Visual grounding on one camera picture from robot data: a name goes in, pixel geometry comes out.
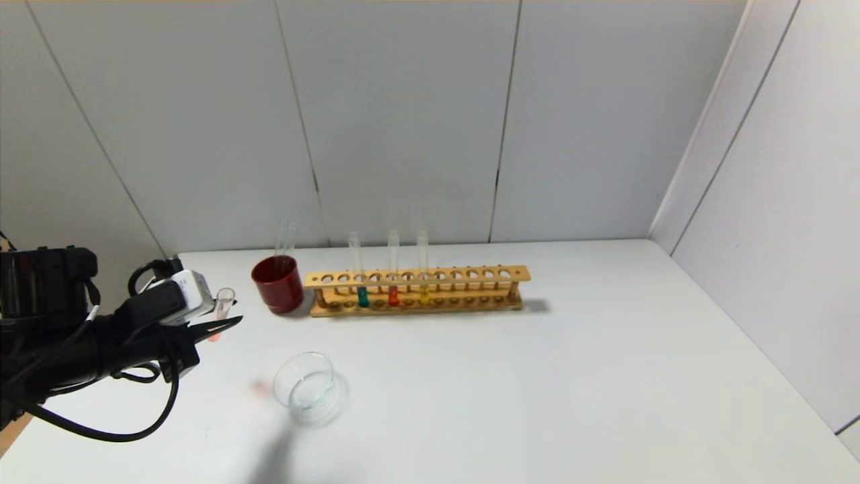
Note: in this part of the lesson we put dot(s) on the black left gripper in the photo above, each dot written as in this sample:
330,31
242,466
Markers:
186,351

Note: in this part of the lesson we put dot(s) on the test tube with red pigment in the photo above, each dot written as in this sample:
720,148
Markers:
222,306

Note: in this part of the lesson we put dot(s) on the empty clear test tube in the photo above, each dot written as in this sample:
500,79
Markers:
285,238

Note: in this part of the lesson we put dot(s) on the test tube with orange-red liquid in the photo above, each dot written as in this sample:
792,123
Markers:
393,296

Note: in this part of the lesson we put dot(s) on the test tube with yellow liquid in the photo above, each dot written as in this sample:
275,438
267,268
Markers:
424,294

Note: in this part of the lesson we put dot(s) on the wooden test tube rack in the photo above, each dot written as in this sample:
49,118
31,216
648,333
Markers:
470,274

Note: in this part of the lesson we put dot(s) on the dark red cup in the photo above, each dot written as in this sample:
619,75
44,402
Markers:
279,289

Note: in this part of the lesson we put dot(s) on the clear glass beaker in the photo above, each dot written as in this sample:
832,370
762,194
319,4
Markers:
312,393

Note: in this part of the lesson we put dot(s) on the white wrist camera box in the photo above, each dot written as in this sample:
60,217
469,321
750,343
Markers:
185,296

